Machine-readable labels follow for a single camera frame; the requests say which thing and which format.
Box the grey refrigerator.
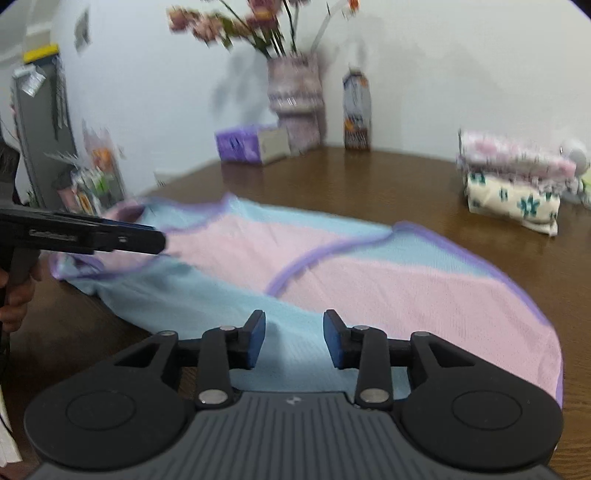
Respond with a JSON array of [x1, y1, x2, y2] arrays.
[[10, 55, 79, 208]]

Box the clear plastic packet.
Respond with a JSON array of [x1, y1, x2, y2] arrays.
[[13, 65, 47, 97]]

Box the cream flowered folded cloth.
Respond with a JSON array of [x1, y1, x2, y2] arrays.
[[464, 171, 561, 237]]

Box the hanging straps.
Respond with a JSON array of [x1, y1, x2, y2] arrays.
[[53, 53, 68, 139]]

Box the person's left hand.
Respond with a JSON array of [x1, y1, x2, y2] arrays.
[[0, 265, 37, 332]]

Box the tea bottle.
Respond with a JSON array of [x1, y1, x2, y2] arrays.
[[342, 68, 373, 151]]

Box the rolling storage cart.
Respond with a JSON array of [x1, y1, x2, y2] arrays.
[[69, 161, 127, 215]]

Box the dried rose bouquet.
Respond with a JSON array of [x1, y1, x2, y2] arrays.
[[167, 0, 363, 58]]

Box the white paper stack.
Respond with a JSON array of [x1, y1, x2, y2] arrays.
[[0, 383, 23, 467]]

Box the pink plastic bag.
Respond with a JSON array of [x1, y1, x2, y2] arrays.
[[82, 121, 122, 169]]

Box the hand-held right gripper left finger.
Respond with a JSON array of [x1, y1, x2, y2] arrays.
[[113, 309, 267, 411]]

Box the white robot toy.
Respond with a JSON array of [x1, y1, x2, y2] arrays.
[[560, 139, 591, 204]]

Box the yellow box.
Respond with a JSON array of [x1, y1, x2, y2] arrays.
[[23, 44, 60, 63]]

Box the wall picture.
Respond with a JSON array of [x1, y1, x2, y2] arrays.
[[74, 7, 92, 51]]

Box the pink and blue mesh garment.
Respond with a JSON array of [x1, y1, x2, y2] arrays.
[[48, 191, 566, 409]]

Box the purple fuzzy vase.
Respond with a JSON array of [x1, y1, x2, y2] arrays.
[[267, 53, 324, 151]]

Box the pink floral folded cloth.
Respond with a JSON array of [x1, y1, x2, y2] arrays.
[[457, 129, 578, 183]]

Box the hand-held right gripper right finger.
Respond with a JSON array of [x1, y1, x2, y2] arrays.
[[323, 309, 478, 411]]

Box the purple tissue box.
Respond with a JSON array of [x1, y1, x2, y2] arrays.
[[215, 124, 291, 165]]

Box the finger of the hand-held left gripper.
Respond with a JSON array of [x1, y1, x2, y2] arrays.
[[92, 220, 167, 256], [65, 213, 155, 232]]

